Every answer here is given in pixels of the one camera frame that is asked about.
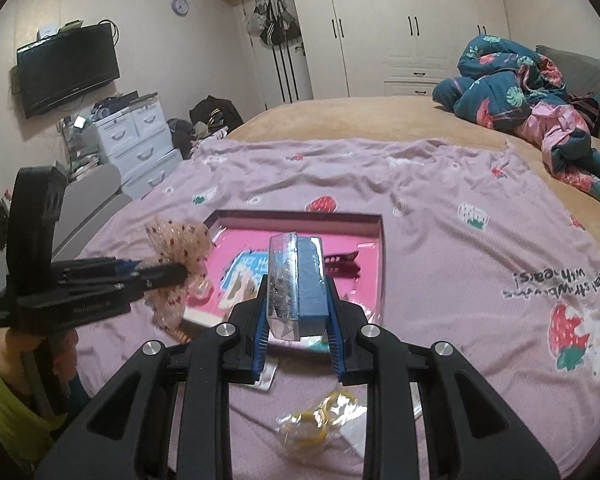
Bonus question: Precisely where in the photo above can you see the dark red hair clip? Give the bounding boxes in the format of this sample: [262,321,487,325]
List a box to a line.
[322,251,362,280]

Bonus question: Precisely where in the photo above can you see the cluttered shelf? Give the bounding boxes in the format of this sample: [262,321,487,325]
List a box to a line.
[57,115,101,184]

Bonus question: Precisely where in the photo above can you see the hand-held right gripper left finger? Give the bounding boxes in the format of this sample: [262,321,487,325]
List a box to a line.
[35,272,272,480]

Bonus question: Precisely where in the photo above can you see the teal floral quilt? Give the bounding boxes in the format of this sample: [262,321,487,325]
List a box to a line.
[432,35,600,214]

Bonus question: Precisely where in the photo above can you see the yellow hair ties in bag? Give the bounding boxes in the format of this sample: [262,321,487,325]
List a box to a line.
[275,391,372,457]

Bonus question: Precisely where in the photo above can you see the person's left forearm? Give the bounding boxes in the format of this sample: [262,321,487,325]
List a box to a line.
[0,342,57,467]

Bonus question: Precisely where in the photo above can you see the pink strawberry print blanket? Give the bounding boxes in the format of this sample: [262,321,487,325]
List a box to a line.
[77,137,600,480]

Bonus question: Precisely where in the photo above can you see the blue box with clear case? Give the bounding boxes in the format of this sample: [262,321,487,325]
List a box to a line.
[266,232,331,344]

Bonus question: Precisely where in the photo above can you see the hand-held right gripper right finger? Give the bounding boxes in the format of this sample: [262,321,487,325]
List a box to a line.
[322,275,561,480]

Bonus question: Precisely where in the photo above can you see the shallow cardboard box tray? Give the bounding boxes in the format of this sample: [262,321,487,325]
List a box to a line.
[182,209,387,357]

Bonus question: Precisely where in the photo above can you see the hanging bags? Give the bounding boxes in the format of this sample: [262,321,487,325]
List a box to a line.
[247,0,301,47]

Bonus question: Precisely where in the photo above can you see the grey padded headboard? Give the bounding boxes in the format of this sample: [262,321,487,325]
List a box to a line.
[535,45,600,154]

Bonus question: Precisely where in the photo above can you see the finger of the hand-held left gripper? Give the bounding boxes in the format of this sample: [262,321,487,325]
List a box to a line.
[52,256,148,287]
[62,262,188,301]

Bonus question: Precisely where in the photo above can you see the pile of clothes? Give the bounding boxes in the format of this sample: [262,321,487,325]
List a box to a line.
[167,117,229,157]

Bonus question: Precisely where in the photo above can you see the grey padded footboard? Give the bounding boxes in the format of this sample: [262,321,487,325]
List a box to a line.
[50,162,134,262]

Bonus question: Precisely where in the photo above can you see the black wall television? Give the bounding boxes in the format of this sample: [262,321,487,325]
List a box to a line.
[16,22,121,120]

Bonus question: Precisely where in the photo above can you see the black bag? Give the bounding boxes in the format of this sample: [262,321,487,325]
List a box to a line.
[188,95,245,132]

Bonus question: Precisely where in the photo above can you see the white wardrobe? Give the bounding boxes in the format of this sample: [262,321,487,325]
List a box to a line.
[285,0,512,102]

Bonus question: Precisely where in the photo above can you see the pearl flower hair clip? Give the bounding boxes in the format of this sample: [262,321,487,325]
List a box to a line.
[188,280,215,304]

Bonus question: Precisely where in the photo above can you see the pink book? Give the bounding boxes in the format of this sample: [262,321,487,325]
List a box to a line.
[185,229,382,352]

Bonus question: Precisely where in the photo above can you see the tan bed sheet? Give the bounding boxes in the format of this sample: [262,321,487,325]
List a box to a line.
[227,95,600,202]

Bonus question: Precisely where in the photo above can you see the beige mesh bow hair tie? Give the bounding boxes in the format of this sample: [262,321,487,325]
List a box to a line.
[144,215,214,334]

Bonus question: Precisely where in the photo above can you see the person's left hand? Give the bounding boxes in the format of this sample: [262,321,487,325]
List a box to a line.
[0,330,79,406]

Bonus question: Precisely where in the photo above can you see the white drawer cabinet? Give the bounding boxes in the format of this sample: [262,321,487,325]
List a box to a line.
[87,92,184,202]

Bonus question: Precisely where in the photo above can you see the white door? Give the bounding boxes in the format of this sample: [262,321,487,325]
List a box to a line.
[242,0,314,112]

